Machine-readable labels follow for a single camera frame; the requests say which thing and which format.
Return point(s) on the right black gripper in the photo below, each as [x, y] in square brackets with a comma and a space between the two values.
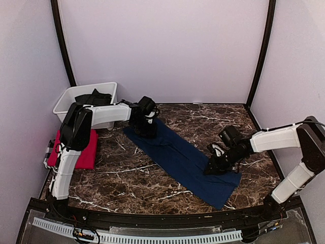
[217, 168]

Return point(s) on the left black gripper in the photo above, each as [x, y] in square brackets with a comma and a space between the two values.
[151, 133]

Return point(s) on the navy blue t-shirt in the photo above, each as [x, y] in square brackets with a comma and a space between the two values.
[185, 163]

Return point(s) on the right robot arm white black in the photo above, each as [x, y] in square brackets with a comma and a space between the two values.
[306, 137]

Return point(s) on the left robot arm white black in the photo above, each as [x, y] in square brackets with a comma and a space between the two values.
[75, 132]

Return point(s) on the black clothes in bin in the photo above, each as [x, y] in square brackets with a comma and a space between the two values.
[95, 98]

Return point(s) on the folded red t-shirt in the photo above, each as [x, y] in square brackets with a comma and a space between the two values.
[87, 157]

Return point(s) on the white plastic bin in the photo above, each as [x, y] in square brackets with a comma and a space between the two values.
[68, 97]

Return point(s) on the black white striped folded cloth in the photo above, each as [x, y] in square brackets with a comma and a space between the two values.
[50, 155]

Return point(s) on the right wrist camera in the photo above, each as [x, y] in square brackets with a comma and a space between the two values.
[216, 149]

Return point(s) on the black curved front rail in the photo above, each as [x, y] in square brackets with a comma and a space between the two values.
[246, 219]

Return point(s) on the white slotted cable duct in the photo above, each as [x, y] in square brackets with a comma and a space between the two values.
[106, 237]

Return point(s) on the left black frame post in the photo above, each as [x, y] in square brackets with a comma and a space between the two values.
[62, 42]

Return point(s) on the black frame post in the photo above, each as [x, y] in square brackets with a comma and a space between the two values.
[262, 53]
[62, 42]

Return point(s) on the right black frame post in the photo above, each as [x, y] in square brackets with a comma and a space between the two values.
[262, 53]

